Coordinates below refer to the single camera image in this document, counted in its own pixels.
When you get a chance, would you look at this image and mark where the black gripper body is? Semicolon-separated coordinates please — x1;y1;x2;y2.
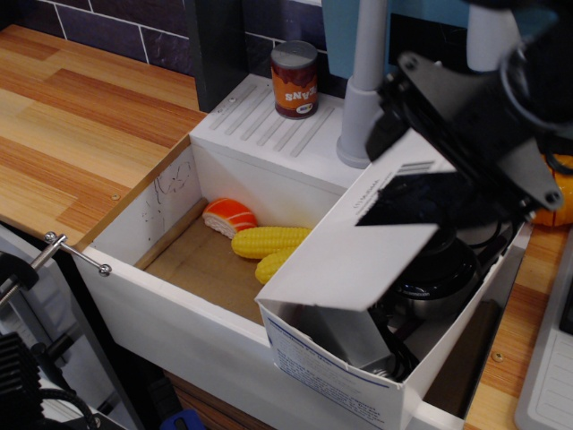
381;26;572;224

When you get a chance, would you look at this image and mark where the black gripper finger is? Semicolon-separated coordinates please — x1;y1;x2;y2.
357;172;470;228
365;107;411;161

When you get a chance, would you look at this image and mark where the white cardboard box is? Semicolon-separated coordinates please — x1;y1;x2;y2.
253;127;527;428

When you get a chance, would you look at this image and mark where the grey toy faucet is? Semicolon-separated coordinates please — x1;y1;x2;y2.
337;0;389;169

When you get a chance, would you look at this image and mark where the black 3D mouse puck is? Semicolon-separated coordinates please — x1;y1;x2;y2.
384;228;481;320

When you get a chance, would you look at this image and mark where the brown toy beans can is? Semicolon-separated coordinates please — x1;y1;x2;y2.
270;40;318;119

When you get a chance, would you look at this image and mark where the orange toy pumpkin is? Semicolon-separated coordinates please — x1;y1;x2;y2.
530;152;573;228

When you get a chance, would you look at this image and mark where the light blue panel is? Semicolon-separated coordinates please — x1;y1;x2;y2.
321;0;560;82

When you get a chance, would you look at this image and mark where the grey wedge block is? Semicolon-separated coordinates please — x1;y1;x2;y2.
298;306;392;373

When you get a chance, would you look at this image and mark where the upper yellow toy corn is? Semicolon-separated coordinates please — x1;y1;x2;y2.
231;227;312;259

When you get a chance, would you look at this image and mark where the yellow toy corn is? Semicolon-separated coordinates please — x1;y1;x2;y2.
255;247;295;285
231;227;312;259

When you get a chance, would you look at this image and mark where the lower yellow toy corn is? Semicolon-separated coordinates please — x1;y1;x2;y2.
255;247;295;285

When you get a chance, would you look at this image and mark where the orange salmon sushi toy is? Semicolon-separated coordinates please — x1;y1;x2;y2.
202;198;258;239

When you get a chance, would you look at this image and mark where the white toy stove edge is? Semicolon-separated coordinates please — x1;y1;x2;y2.
513;272;573;430

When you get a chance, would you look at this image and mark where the white toy sink unit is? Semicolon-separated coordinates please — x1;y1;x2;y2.
73;73;532;430

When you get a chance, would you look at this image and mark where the dark grey vertical post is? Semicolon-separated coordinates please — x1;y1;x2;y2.
184;0;249;112

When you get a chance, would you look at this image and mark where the blue clamp handle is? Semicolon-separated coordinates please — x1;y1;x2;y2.
159;409;206;430

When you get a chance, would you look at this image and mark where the metal clamp with black handle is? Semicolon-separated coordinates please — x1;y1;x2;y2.
1;232;112;308

